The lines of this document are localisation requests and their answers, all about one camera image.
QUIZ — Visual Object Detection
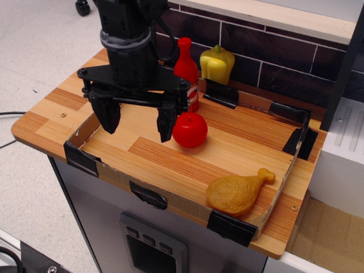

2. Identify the red toy apple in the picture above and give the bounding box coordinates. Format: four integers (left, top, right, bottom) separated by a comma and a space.
172, 112, 208, 148

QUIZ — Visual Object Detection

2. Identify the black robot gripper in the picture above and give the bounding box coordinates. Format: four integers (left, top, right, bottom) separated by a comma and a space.
77, 42, 190, 143

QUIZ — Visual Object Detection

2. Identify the white toy sink unit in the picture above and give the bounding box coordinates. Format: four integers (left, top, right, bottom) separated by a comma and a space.
309, 98, 363, 214

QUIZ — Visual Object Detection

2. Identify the black cable coil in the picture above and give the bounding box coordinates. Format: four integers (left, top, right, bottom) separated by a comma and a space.
0, 246, 26, 273

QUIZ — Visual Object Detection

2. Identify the yellow toy bell pepper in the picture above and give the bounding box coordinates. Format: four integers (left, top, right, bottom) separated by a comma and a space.
200, 44, 235, 85

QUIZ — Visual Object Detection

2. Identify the grey oven control panel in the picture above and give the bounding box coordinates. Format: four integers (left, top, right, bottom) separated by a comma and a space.
119, 213, 189, 273

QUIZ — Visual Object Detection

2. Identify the black floor cable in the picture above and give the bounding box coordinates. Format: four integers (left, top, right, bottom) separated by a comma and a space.
0, 111, 26, 150

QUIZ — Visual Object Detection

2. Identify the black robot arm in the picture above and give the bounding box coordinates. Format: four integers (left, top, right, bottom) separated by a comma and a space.
77, 1, 191, 142

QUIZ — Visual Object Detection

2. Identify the black caster wheel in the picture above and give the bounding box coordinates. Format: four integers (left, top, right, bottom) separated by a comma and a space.
75, 0, 90, 16

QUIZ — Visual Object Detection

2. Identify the red hot sauce bottle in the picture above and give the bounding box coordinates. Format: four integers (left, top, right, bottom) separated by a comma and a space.
174, 37, 199, 112

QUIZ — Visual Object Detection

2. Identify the toy chicken drumstick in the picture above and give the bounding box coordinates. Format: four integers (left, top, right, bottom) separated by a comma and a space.
205, 168, 276, 217

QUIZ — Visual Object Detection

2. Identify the black dark upright post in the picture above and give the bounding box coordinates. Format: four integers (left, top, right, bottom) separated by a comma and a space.
320, 7, 363, 131

